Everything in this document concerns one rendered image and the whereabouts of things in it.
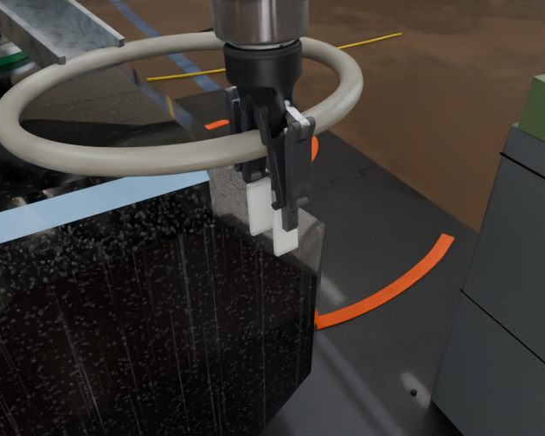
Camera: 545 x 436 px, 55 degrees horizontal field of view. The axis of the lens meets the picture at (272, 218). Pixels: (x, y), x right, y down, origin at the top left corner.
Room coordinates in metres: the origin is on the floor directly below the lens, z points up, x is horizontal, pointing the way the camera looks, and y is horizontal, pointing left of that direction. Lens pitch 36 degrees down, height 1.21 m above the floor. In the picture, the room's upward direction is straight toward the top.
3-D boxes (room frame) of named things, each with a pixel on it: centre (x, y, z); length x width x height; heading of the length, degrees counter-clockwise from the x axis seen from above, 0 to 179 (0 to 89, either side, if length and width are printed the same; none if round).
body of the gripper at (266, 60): (0.50, 0.01, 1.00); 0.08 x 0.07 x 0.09; 34
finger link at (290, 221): (0.46, -0.02, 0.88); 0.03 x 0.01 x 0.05; 34
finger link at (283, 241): (0.47, -0.01, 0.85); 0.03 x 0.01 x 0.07; 124
